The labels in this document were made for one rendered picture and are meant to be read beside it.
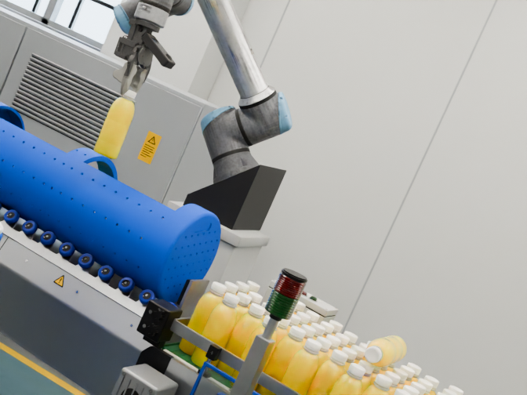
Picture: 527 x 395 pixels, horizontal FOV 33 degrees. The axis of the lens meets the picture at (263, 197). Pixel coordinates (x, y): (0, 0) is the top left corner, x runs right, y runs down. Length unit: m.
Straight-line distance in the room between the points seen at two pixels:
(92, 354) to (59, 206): 0.43
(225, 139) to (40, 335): 1.08
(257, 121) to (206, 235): 0.87
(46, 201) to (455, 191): 2.99
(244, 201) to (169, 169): 1.06
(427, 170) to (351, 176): 0.45
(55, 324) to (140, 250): 0.36
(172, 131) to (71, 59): 0.67
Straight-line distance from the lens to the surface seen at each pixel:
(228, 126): 3.28
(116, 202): 2.47
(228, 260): 3.17
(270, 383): 2.16
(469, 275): 5.08
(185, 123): 4.18
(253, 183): 3.20
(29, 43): 4.68
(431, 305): 5.12
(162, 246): 2.36
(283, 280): 1.94
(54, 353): 2.64
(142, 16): 2.50
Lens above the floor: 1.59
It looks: 6 degrees down
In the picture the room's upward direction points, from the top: 24 degrees clockwise
